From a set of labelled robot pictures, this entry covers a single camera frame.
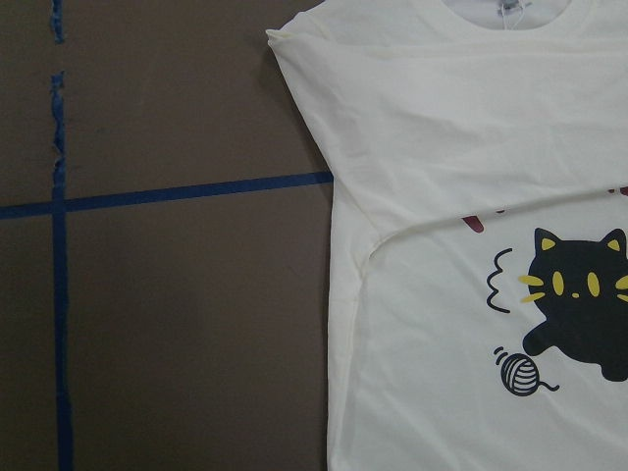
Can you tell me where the cream long-sleeve cat shirt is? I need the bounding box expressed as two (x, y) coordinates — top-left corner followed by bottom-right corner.
(268, 1), (627, 470)

